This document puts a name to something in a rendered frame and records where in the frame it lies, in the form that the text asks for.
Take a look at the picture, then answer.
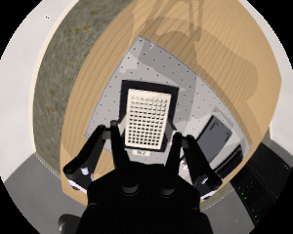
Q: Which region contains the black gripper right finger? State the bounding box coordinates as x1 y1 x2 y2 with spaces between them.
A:
157 118 223 200

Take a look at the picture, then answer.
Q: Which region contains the white n2 label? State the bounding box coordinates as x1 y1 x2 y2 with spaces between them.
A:
133 149 150 156

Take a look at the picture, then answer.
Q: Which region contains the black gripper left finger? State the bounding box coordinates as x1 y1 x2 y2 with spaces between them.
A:
63 112 139 194

